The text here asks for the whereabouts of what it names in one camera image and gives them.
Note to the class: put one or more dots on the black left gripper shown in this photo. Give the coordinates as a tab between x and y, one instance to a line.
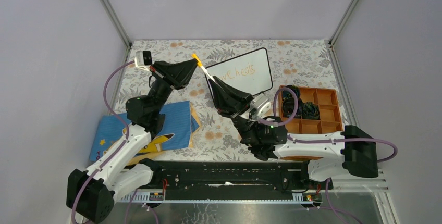
174	75

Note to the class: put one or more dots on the yellow marker cap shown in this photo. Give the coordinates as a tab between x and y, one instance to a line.
199	63

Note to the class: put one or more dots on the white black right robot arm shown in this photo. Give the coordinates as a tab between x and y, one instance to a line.
326	155

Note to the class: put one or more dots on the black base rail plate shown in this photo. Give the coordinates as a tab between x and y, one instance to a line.
230	181

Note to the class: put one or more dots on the black framed whiteboard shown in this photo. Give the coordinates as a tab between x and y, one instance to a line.
249	72

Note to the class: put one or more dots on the dark tape roll rear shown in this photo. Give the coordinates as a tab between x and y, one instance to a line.
287	95

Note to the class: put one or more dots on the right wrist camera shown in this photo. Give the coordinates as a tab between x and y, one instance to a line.
259	106

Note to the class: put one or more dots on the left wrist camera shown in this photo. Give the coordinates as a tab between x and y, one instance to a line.
143	59

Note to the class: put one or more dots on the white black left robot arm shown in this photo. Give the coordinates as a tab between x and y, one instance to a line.
93	192

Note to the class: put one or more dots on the orange compartment tray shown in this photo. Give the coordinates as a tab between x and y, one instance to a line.
330	117

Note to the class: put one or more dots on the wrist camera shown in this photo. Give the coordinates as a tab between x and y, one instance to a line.
143	59
259	106

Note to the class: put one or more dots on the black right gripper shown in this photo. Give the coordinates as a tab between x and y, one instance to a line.
230	102

